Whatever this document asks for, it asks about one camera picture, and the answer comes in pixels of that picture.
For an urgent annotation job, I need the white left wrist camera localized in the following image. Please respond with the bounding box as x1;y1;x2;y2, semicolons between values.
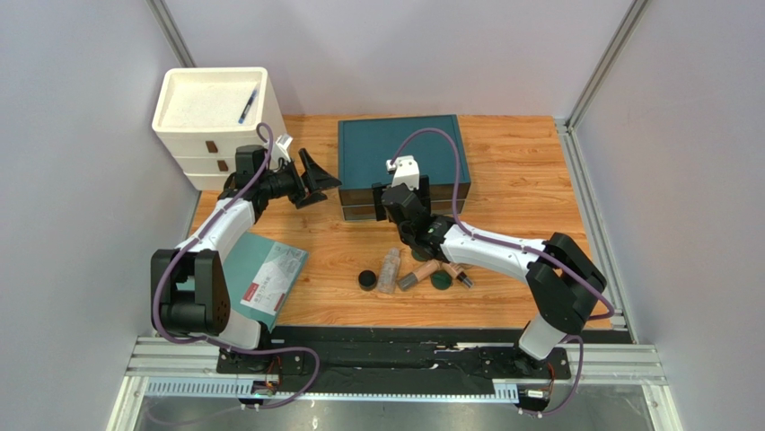
273;133;293;163

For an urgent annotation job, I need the green round compact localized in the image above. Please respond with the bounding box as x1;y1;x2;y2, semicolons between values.
411;248;433;262
430;270;453;291

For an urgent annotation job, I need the white drawer cabinet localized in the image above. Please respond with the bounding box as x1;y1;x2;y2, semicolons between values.
152;66;286;191

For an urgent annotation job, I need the black round jar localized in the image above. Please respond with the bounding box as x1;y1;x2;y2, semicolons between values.
357;269;378;292

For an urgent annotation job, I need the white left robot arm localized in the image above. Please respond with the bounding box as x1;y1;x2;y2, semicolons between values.
151;145;342;351

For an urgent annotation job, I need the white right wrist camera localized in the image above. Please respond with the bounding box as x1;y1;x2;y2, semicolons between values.
385;155;420;191

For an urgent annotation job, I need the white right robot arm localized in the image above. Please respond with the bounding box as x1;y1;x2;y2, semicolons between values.
374;184;614;361

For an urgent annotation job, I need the beige tube grey cap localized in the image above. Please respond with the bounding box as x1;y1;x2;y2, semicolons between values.
397;259;441;292

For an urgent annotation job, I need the aluminium frame rail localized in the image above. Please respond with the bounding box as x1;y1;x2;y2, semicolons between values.
108;327;681;430

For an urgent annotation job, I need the teal drawer organizer box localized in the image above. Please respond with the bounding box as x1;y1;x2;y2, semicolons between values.
337;114;472;223

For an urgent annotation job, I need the clear plastic bottle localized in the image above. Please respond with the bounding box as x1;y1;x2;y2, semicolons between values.
376;248;400;295

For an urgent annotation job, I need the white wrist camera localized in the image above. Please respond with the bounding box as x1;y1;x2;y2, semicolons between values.
273;133;293;163
385;155;420;191

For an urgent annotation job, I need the blue pen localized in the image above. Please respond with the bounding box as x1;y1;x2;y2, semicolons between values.
237;84;259;125

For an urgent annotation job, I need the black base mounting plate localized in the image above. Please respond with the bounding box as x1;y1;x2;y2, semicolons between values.
216;326;574;395

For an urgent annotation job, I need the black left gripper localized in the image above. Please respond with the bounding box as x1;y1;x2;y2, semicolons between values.
259;149;341;209

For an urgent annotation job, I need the teal booklet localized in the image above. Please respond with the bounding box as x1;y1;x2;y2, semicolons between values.
224;233;309;330

